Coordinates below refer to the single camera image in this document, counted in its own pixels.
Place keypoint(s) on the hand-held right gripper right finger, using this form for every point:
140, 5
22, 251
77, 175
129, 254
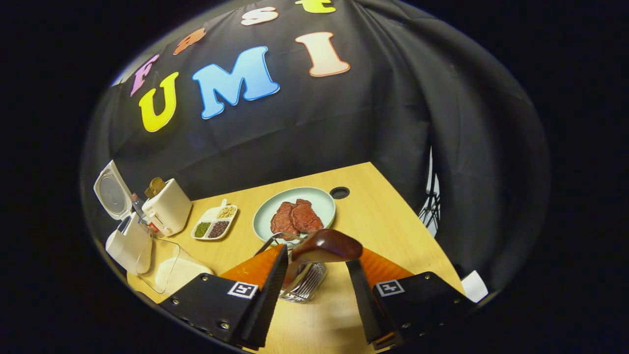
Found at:
366, 305

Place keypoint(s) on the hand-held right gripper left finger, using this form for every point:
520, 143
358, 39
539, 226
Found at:
268, 305

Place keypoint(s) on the brown wooden spoon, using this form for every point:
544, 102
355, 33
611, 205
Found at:
324, 243

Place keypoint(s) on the clear box of white rice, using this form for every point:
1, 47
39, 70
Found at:
182, 273

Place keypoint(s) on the white rice cooker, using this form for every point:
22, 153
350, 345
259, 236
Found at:
128, 246

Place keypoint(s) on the red meat steak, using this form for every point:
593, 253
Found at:
307, 216
282, 219

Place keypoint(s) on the white divided grain dish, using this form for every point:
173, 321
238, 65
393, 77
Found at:
216, 222

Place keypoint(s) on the white paper sheet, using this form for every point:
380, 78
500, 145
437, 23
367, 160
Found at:
474, 286

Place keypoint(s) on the black tripod stand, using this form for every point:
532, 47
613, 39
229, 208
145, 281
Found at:
427, 211

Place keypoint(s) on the pale green plate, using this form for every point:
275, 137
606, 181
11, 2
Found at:
319, 201

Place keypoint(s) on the white toaster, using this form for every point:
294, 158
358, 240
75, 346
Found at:
169, 209

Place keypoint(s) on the small clear plastic bottle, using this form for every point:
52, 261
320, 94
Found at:
142, 214

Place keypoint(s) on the brown toast slice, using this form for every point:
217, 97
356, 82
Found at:
158, 186
149, 192

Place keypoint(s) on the black backdrop cloth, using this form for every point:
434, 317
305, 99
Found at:
344, 123

